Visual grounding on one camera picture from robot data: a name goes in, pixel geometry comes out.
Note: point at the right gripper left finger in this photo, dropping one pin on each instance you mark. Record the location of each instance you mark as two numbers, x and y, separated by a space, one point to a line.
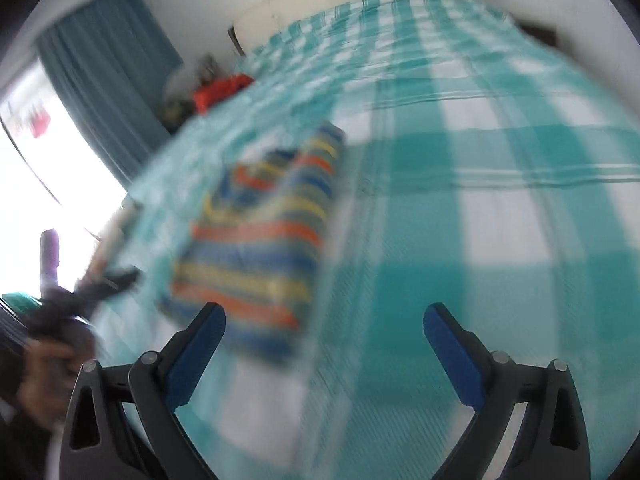
122 422

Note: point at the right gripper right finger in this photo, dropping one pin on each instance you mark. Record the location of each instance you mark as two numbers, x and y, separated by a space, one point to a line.
552 441

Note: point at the striped multicolour knit garment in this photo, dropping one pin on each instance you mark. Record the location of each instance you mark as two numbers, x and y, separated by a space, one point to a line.
255 247

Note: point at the left hand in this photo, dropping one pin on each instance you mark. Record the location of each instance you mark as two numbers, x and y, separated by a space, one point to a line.
51 368

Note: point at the grey striped pillow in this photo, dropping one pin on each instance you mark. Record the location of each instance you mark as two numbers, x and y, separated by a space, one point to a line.
178 105

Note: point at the blue curtain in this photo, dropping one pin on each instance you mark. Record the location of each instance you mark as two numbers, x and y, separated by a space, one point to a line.
108 62

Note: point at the orange red cloth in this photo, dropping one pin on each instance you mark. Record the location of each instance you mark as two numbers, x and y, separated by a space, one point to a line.
219 90

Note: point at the teal white plaid bedspread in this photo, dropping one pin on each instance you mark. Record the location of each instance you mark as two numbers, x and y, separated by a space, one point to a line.
481 170

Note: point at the dark wooden nightstand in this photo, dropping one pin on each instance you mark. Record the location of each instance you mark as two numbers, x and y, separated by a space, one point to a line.
544 34

